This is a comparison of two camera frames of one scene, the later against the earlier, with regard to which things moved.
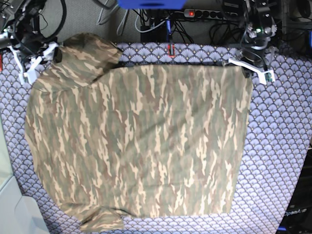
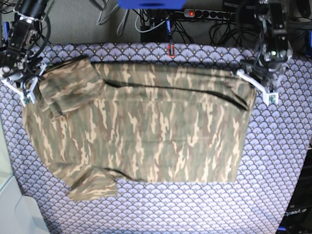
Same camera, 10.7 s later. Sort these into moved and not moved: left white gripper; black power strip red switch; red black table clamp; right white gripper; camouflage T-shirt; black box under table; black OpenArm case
Moved: left white gripper; right white gripper; camouflage T-shirt
Not moved: black box under table; black OpenArm case; red black table clamp; black power strip red switch
